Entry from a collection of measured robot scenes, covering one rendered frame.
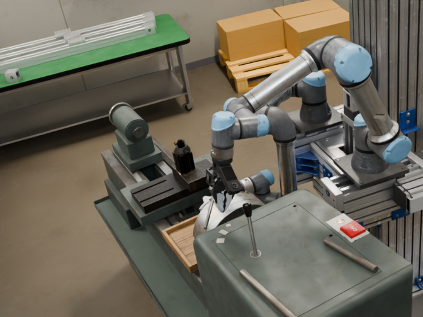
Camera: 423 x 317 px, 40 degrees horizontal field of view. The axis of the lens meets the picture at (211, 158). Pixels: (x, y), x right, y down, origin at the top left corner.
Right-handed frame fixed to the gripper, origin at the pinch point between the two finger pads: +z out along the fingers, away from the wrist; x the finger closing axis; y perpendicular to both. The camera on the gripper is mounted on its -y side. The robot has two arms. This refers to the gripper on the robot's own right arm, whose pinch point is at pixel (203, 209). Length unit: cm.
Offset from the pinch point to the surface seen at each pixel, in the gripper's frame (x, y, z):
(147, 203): -10.6, 35.2, 14.0
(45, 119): -87, 341, 16
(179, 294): -54, 15, 16
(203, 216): 11.9, -19.2, 7.6
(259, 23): -59, 327, -221
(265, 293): 20, -75, 13
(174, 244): -17.0, 7.0, 13.9
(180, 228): -19.1, 18.4, 6.3
